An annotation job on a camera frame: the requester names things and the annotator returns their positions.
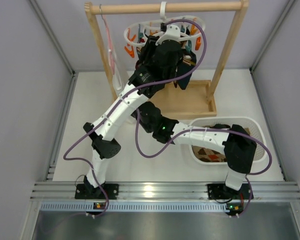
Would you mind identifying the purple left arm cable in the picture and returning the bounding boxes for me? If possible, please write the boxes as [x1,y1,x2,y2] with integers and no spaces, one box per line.
[63,19,208,217]

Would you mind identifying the white plastic clip hanger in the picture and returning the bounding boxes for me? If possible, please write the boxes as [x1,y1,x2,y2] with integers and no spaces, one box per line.
[123,1,206,51]

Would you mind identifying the aluminium rail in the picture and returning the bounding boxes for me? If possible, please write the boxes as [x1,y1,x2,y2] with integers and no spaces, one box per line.
[30,181,300,202]

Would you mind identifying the white perforated plastic basket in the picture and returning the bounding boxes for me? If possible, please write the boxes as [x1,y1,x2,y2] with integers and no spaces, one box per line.
[182,116,266,166]

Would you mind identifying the argyle patterned sock in basket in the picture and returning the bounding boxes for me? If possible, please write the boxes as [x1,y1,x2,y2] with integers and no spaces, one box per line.
[191,123,256,163]

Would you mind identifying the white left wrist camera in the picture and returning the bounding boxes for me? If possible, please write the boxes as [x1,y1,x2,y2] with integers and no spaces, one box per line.
[154,24,181,46]

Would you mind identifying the white hanging cloth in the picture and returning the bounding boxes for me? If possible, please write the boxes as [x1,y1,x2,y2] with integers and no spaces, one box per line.
[109,50,129,96]

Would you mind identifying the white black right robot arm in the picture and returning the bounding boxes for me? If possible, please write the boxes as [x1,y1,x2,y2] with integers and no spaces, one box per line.
[131,101,257,199]

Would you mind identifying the navy sock with bear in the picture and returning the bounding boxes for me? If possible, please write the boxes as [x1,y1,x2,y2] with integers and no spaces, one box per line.
[173,47,198,91]

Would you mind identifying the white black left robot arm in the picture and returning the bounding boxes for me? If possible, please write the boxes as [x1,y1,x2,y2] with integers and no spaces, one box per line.
[75,35,184,199]

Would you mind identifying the wooden clothes rack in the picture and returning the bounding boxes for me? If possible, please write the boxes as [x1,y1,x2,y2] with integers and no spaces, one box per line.
[84,0,249,120]

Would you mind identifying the perforated cable tray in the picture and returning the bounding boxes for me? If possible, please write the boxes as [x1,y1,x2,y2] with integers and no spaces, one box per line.
[40,201,230,213]

